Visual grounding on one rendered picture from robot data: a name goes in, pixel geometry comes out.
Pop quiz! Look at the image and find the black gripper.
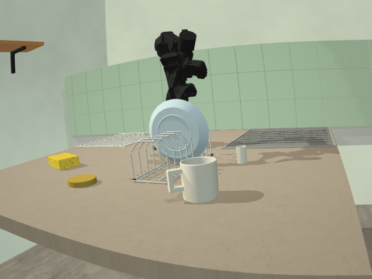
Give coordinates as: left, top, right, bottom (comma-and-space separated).
160, 52, 197, 99

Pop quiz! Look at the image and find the beige ribbed draining mat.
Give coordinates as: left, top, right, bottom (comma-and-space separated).
76, 132, 151, 147

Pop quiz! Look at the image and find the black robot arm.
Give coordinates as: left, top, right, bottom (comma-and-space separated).
154, 29, 207, 101

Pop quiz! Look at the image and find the yellow sponge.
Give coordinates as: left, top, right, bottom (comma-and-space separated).
48, 153, 80, 170

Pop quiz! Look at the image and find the white wire dish rack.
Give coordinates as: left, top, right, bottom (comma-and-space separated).
130, 131, 213, 184

